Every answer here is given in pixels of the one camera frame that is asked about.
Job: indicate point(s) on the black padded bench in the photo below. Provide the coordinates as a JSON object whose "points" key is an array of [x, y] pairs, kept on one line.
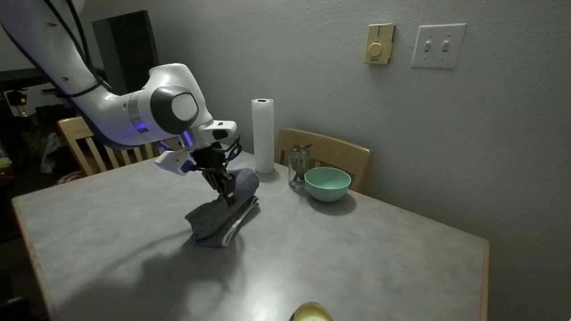
{"points": [[18, 78]]}

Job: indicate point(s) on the grey blue striped towel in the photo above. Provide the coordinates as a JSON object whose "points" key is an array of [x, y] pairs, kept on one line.
{"points": [[229, 208]]}

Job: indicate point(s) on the white paper towel roll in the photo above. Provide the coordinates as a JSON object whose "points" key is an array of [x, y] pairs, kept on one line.
{"points": [[263, 135]]}

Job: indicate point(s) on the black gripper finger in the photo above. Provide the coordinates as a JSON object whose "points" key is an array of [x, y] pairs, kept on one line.
{"points": [[216, 181], [229, 192]]}

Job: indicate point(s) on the mint green bowl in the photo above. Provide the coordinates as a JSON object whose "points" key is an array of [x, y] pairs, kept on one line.
{"points": [[327, 183]]}

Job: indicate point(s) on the white double light switch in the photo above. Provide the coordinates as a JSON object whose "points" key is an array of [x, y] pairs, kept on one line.
{"points": [[439, 46]]}

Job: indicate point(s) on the wooden chair slatted backrest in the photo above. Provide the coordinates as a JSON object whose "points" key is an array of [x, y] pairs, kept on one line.
{"points": [[83, 144]]}

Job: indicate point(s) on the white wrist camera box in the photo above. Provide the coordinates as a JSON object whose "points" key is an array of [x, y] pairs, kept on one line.
{"points": [[174, 162]]}

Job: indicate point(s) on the small glass jar yellow lid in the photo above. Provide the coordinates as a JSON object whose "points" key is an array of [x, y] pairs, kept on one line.
{"points": [[311, 313]]}

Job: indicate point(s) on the clear glass clamp jar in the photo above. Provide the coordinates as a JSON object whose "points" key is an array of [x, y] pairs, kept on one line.
{"points": [[299, 167]]}

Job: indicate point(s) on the wooden chair solid backrest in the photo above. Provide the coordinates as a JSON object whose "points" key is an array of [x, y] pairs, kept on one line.
{"points": [[340, 155]]}

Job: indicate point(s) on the beige wall thermostat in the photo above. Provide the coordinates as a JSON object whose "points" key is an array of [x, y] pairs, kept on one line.
{"points": [[381, 44]]}

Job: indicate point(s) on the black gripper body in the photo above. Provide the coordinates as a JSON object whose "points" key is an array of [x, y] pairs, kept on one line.
{"points": [[209, 160]]}

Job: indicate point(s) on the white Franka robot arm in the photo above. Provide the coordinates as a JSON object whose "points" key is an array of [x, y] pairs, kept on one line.
{"points": [[118, 101]]}

